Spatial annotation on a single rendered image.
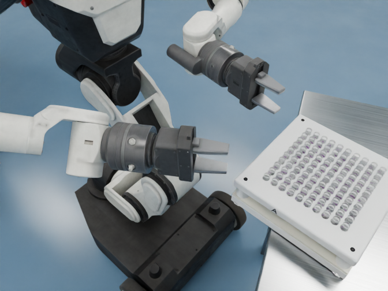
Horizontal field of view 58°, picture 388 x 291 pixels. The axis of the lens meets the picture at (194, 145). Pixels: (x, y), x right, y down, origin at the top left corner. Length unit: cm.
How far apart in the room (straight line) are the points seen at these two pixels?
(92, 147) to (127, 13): 38
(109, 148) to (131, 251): 91
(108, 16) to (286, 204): 56
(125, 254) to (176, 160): 92
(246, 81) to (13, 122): 44
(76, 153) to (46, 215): 124
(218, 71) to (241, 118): 141
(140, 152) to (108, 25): 36
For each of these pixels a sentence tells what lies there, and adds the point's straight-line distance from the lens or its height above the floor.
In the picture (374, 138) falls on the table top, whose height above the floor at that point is 89.
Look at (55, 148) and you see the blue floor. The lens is 214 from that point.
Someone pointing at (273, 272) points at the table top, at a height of 89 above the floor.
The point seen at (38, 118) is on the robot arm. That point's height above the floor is 109.
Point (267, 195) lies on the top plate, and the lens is 66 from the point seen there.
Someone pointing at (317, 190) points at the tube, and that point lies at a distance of 69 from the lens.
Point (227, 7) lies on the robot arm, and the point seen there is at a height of 105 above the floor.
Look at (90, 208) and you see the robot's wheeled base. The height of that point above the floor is 17.
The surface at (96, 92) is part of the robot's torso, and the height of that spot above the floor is 88.
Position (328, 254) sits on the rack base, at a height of 91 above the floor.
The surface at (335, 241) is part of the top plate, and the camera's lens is 64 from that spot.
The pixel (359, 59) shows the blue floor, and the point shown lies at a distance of 290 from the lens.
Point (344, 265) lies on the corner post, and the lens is 67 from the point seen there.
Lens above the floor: 150
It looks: 48 degrees down
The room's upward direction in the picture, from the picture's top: straight up
